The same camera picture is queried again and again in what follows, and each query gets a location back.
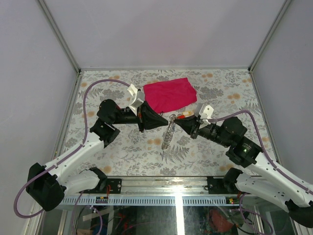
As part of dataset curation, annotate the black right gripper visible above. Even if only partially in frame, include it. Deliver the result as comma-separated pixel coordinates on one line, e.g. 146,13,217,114
174,114,231,147

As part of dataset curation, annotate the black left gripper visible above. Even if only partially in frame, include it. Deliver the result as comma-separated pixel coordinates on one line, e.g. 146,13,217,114
112,101,170,133

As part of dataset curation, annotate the large metal keyring chain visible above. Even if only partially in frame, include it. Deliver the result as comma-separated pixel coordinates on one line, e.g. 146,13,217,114
160,114,177,150

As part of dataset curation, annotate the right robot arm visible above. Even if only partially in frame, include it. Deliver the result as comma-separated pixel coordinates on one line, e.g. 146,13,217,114
174,116,313,228

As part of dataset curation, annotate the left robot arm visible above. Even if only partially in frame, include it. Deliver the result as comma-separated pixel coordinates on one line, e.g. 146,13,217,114
26,99,168,212

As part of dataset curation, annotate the pink cloth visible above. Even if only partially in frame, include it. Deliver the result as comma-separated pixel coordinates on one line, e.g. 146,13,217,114
143,78,197,113

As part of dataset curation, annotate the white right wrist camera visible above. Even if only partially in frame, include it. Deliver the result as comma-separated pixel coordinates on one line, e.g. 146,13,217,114
194,103,214,124

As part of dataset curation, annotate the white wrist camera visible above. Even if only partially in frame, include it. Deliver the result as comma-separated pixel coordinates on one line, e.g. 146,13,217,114
194,103,214,124
127,84,145,115

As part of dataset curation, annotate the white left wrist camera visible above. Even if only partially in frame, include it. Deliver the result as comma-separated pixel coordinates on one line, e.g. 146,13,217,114
127,84,145,115

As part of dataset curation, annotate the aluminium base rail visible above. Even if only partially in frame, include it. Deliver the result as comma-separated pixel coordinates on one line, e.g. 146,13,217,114
60,177,239,206

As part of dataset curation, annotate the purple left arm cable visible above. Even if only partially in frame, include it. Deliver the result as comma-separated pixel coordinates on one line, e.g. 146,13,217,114
13,79,130,219

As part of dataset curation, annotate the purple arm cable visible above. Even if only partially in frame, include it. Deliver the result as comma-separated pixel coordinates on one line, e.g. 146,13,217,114
13,79,130,219
210,110,313,194

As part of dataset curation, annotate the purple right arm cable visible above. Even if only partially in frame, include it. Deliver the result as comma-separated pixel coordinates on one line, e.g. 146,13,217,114
210,110,313,194

